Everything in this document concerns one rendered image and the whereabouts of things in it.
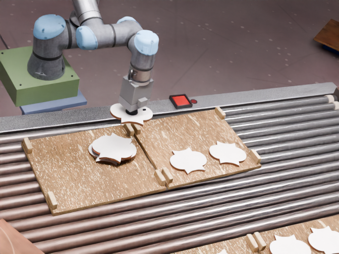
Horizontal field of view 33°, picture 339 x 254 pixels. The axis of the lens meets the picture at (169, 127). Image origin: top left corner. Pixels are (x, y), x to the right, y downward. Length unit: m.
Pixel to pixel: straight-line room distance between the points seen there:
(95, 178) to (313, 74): 3.12
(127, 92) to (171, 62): 2.52
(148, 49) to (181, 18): 3.24
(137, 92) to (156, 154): 0.33
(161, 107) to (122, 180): 0.50
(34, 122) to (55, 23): 0.39
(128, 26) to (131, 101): 0.24
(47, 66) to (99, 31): 0.54
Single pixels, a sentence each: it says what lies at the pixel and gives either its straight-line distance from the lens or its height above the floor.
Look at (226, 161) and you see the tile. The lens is 2.19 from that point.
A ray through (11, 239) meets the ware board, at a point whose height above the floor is 1.04.
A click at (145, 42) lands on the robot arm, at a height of 1.43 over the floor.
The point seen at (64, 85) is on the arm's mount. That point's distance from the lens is 2.38.
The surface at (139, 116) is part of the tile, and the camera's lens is 1.98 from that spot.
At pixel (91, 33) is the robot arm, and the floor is 1.41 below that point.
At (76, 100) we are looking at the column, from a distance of 2.43.
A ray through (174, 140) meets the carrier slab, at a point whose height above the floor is 0.94.
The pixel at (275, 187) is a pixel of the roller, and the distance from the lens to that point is 2.21.
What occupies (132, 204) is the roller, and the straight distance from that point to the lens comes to 1.97.
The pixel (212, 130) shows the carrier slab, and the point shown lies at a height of 0.94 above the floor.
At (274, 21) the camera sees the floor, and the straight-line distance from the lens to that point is 5.44.
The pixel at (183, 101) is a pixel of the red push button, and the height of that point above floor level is 0.93.
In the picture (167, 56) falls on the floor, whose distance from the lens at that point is 4.48.
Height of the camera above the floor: 2.35
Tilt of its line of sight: 38 degrees down
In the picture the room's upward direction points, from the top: 15 degrees clockwise
